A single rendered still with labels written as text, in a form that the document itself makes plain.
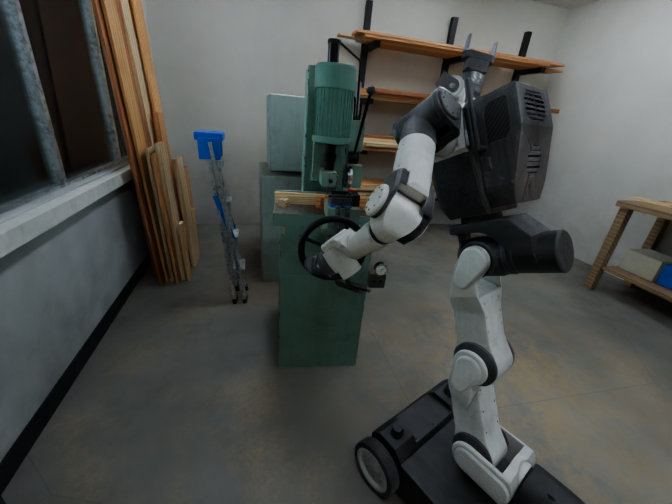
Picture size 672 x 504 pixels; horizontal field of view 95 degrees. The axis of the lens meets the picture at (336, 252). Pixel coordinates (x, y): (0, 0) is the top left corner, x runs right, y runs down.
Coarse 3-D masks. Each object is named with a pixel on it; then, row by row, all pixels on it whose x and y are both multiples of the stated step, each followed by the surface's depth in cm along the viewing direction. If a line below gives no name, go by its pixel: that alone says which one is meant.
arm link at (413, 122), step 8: (424, 104) 74; (432, 104) 72; (416, 112) 76; (424, 112) 74; (432, 112) 73; (400, 120) 81; (408, 120) 77; (416, 120) 75; (424, 120) 74; (432, 120) 74; (440, 120) 73; (400, 128) 80; (408, 128) 75; (416, 128) 73; (424, 128) 73; (432, 128) 74; (440, 128) 75; (400, 136) 77; (432, 136) 73
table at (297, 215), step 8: (280, 208) 142; (288, 208) 143; (296, 208) 144; (304, 208) 145; (312, 208) 147; (320, 208) 148; (280, 216) 136; (288, 216) 137; (296, 216) 137; (304, 216) 138; (312, 216) 138; (320, 216) 139; (360, 216) 142; (368, 216) 142; (280, 224) 138; (288, 224) 138; (296, 224) 139; (304, 224) 139; (360, 224) 143; (328, 232) 132
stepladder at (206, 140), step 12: (204, 132) 178; (216, 132) 184; (204, 144) 179; (216, 144) 181; (204, 156) 182; (216, 156) 183; (216, 168) 185; (216, 180) 188; (216, 192) 192; (216, 204) 194; (228, 204) 198; (228, 216) 201; (228, 228) 201; (228, 240) 207; (228, 252) 211; (228, 264) 212; (240, 264) 224; (240, 276) 217; (240, 288) 220
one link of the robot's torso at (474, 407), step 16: (464, 352) 98; (464, 368) 98; (480, 368) 94; (448, 384) 106; (464, 384) 99; (480, 384) 95; (464, 400) 103; (480, 400) 102; (464, 416) 107; (480, 416) 102; (496, 416) 107; (464, 432) 108; (480, 432) 103; (496, 432) 106; (480, 448) 103; (496, 448) 104; (496, 464) 104
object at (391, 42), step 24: (456, 24) 339; (384, 48) 326; (408, 48) 316; (432, 48) 306; (456, 48) 307; (528, 72) 362; (552, 72) 369; (360, 96) 311; (384, 96) 311; (408, 96) 316; (384, 144) 323; (360, 192) 349
